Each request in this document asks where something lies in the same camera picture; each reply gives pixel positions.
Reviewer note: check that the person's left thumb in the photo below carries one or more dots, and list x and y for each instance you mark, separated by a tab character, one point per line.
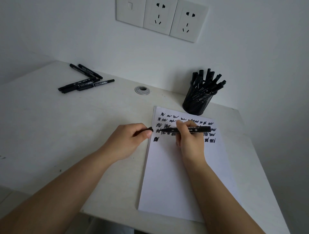
145	136

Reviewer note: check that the person's right thumb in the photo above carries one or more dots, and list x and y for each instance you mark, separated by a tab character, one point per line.
179	140

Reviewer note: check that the person's right hand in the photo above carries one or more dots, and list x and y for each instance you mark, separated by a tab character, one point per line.
190	147

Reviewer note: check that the white wall socket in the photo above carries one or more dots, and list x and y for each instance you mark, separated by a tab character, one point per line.
188	21
159	14

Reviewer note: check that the person's left hand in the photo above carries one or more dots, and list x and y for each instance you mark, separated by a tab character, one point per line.
123	142

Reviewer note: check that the person's right forearm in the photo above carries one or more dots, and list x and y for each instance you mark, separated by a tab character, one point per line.
217	200

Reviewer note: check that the person's left forearm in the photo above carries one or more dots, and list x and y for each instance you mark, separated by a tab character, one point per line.
58	192

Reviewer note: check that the bunch of black markers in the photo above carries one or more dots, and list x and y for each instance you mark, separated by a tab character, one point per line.
207	82

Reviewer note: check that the white paper pad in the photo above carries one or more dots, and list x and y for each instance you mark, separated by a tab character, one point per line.
166	180

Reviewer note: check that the black marker cap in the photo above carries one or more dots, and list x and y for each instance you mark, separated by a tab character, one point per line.
147	130

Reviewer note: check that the black capped marker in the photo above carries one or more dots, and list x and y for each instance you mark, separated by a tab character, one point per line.
74	84
96	84
72	88
90	71
82	71

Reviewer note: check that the black marker pen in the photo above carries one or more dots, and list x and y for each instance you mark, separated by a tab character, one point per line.
204	129

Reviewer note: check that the white wall switch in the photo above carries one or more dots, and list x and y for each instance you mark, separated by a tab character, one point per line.
130	10

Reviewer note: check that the black mesh pen holder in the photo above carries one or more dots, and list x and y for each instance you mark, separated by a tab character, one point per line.
196	103

